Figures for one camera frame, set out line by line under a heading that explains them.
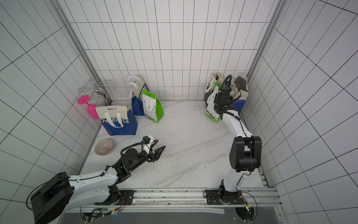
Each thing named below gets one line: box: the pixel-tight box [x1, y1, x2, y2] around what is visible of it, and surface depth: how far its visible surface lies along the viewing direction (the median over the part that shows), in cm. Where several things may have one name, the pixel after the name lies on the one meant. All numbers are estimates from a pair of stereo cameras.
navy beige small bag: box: [204, 71, 224, 108], surface depth 102 cm
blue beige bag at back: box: [127, 74, 150, 116], surface depth 100 cm
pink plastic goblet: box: [77, 94, 100, 120], surface depth 85 cm
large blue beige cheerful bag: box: [95, 105, 139, 136], surface depth 87 cm
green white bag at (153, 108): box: [141, 89, 165, 124], surface depth 94 cm
